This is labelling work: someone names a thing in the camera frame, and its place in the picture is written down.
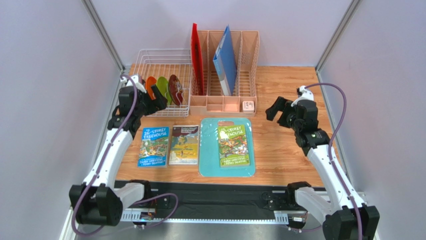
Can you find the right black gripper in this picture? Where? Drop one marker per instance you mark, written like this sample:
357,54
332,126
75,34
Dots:
282,111

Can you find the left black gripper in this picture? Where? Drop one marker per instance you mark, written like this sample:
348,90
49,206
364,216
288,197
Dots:
160,103

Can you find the green plate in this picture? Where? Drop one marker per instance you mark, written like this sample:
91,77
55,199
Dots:
162,84

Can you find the dark red floral plate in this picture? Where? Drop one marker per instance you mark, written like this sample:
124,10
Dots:
175,90

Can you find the orange plate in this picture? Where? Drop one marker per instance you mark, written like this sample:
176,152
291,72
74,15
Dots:
150,85

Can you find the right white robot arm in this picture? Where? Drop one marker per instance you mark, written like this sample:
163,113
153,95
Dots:
345,216

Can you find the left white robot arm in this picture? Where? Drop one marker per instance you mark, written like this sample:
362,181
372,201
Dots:
95,201

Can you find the small pink white box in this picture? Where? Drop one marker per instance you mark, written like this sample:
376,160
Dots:
248,106

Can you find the blue 26-Storey Treehouse book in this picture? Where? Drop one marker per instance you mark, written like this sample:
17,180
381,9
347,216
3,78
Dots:
154,147

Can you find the red folder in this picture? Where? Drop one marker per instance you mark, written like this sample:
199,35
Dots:
197,60

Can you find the beige paperback book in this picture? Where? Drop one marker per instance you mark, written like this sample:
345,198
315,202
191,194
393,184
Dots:
184,146

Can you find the green Storey Treehouse book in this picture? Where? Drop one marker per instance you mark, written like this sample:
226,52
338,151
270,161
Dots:
233,146

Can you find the blue folder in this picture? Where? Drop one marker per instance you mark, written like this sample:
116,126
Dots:
225,63

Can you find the pink plastic file organizer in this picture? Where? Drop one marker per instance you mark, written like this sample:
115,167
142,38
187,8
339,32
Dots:
212,102

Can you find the teal cutting board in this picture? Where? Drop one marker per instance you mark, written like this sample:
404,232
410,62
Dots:
209,162

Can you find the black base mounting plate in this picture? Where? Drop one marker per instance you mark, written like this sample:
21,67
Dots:
198,200

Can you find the white wire dish rack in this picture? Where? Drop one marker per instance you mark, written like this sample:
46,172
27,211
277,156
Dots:
164,63

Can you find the silver aluminium rail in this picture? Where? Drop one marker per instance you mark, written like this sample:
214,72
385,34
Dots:
279,217

